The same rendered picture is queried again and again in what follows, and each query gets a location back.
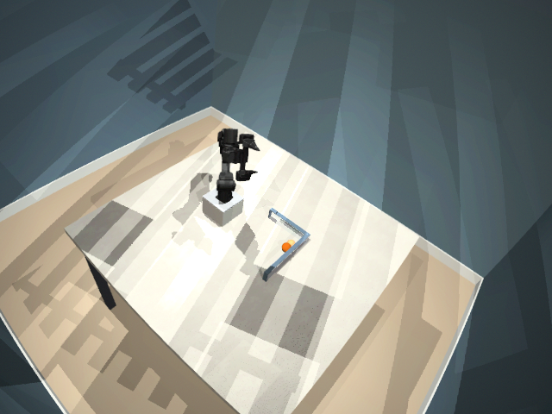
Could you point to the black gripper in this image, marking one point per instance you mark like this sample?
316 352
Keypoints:
247 142

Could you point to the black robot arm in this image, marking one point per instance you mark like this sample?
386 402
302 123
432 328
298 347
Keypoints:
228 139

